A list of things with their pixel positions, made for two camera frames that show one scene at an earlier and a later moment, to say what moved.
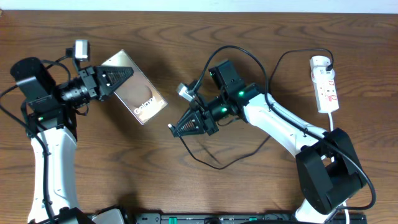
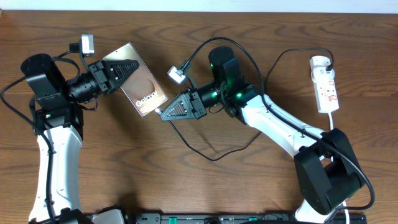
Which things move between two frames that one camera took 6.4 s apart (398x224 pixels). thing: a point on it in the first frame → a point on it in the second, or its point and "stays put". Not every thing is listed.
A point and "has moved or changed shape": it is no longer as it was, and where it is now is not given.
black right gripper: x=208 y=125 → x=198 y=111
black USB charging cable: x=268 y=138 → x=262 y=126
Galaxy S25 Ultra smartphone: x=137 y=93 has moved or changed shape
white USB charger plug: x=319 y=73 stays put
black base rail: x=239 y=218 stays put
